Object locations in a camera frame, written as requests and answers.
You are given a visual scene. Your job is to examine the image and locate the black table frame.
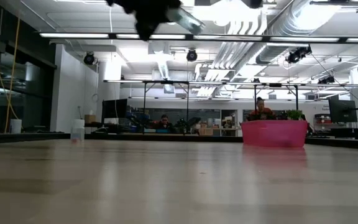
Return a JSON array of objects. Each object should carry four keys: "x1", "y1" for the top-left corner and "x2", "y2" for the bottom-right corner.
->
[{"x1": 0, "y1": 132, "x2": 358, "y2": 152}]

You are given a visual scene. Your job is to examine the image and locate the black computer monitor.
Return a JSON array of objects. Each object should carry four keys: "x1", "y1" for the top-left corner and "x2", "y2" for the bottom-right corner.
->
[
  {"x1": 101, "y1": 98, "x2": 129, "y2": 119},
  {"x1": 328, "y1": 98, "x2": 358, "y2": 123}
]

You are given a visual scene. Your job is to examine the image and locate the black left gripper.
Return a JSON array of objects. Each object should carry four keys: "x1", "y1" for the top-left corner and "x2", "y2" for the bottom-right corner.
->
[{"x1": 106, "y1": 0, "x2": 183, "y2": 41}]

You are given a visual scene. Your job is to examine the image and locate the green potted plant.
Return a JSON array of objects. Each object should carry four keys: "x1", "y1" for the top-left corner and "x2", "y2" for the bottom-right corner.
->
[{"x1": 286, "y1": 109, "x2": 304, "y2": 121}]

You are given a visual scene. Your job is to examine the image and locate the black track spotlights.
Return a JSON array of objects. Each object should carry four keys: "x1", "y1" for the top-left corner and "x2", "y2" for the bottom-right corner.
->
[
  {"x1": 286, "y1": 45, "x2": 313, "y2": 65},
  {"x1": 318, "y1": 75, "x2": 336, "y2": 85}
]

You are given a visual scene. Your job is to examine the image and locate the stacked cardboard boxes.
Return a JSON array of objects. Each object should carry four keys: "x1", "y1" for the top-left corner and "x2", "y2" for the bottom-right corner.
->
[{"x1": 199, "y1": 124, "x2": 213, "y2": 136}]

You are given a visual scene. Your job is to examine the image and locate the black workstation frame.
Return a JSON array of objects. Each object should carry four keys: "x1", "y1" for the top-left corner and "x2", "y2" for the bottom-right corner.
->
[
  {"x1": 142, "y1": 80, "x2": 191, "y2": 134},
  {"x1": 253, "y1": 83, "x2": 300, "y2": 121}
]

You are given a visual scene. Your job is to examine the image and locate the red tool chest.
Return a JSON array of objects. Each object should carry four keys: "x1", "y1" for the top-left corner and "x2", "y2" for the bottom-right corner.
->
[{"x1": 314, "y1": 113, "x2": 332, "y2": 124}]

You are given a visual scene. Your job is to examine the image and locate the silver ventilation duct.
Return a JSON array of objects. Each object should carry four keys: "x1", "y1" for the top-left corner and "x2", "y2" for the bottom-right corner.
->
[{"x1": 255, "y1": 0, "x2": 354, "y2": 65}]

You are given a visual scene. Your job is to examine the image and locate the clear bottle with red pills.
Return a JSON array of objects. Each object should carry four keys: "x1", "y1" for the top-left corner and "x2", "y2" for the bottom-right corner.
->
[{"x1": 71, "y1": 119, "x2": 86, "y2": 143}]

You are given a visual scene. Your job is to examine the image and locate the translucent white pill bottle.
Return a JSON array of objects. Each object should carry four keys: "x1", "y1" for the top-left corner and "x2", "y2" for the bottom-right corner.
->
[{"x1": 165, "y1": 7, "x2": 206, "y2": 35}]

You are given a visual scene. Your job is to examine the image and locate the black overhead rail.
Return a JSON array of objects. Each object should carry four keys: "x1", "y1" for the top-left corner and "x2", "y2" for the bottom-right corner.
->
[{"x1": 39, "y1": 32, "x2": 358, "y2": 44}]

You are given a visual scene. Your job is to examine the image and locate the person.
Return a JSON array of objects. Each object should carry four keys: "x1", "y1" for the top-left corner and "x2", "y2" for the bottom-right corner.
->
[
  {"x1": 249, "y1": 96, "x2": 276, "y2": 121},
  {"x1": 152, "y1": 114, "x2": 175, "y2": 133}
]

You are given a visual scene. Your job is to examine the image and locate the pink plastic bin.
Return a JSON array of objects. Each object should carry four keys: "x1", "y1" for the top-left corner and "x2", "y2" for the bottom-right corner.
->
[{"x1": 241, "y1": 119, "x2": 308, "y2": 148}]

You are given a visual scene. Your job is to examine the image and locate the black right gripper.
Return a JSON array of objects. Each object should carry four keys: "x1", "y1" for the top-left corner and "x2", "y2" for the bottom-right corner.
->
[{"x1": 241, "y1": 0, "x2": 264, "y2": 9}]

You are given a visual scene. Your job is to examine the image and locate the white cylindrical container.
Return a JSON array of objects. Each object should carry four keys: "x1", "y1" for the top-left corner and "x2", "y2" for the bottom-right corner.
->
[{"x1": 9, "y1": 118, "x2": 22, "y2": 134}]

